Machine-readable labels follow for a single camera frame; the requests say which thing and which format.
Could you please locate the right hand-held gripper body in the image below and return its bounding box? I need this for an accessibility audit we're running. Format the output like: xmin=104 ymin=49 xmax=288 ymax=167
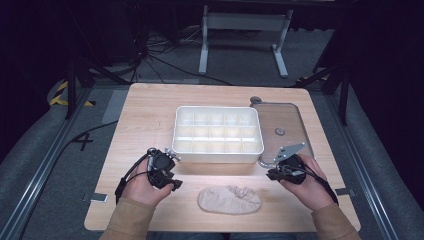
xmin=273 ymin=142 xmax=307 ymax=185

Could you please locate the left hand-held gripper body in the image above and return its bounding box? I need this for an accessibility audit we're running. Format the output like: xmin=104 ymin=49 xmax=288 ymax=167
xmin=146 ymin=147 xmax=182 ymax=191

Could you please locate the beige sock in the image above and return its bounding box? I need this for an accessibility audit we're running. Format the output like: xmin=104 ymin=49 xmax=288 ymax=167
xmin=197 ymin=184 xmax=263 ymax=215

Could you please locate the white compartment storage box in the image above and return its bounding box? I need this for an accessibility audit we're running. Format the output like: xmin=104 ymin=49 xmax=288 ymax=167
xmin=171 ymin=105 xmax=265 ymax=165

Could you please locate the person's left hand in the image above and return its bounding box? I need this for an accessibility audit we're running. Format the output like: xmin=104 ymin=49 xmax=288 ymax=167
xmin=121 ymin=159 xmax=175 ymax=208

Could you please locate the person's right hand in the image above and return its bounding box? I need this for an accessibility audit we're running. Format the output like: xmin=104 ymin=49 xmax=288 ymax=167
xmin=280 ymin=154 xmax=335 ymax=212

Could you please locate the clear plastic box lid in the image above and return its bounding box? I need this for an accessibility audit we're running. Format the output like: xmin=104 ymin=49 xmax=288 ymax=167
xmin=249 ymin=101 xmax=315 ymax=168

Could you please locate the grey tape piece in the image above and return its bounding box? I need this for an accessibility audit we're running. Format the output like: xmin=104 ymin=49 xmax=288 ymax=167
xmin=334 ymin=187 xmax=356 ymax=197
xmin=89 ymin=192 xmax=110 ymax=204

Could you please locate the black tripod stand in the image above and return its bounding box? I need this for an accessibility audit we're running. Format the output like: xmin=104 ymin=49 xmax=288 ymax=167
xmin=293 ymin=63 xmax=352 ymax=127
xmin=64 ymin=56 xmax=132 ymax=120

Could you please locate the yellow black hazard tape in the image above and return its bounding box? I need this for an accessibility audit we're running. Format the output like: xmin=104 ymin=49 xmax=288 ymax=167
xmin=49 ymin=80 xmax=97 ymax=108

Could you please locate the white metal stand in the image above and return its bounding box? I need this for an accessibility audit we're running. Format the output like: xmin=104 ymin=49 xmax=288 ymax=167
xmin=198 ymin=4 xmax=294 ymax=79

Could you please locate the left hand-held gripper black cable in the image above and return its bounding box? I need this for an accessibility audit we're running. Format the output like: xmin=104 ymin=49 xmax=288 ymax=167
xmin=114 ymin=153 xmax=150 ymax=205

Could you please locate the hand-held gripper black cable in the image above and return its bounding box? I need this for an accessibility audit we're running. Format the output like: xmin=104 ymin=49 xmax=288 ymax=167
xmin=114 ymin=153 xmax=150 ymax=205
xmin=287 ymin=164 xmax=340 ymax=206

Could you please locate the right hand-held gripper black cable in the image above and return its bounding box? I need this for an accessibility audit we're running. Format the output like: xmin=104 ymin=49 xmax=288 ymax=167
xmin=287 ymin=164 xmax=340 ymax=206

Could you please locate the aluminium floor rail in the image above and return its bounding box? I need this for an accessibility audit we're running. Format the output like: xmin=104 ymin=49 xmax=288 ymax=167
xmin=0 ymin=87 xmax=94 ymax=240
xmin=323 ymin=94 xmax=401 ymax=240

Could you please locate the long black floor cable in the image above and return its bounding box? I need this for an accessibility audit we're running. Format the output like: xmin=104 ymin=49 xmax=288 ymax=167
xmin=18 ymin=119 xmax=120 ymax=240

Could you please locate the bundle of black floor cables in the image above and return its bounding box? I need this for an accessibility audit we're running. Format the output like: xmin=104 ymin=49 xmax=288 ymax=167
xmin=131 ymin=24 xmax=234 ymax=87

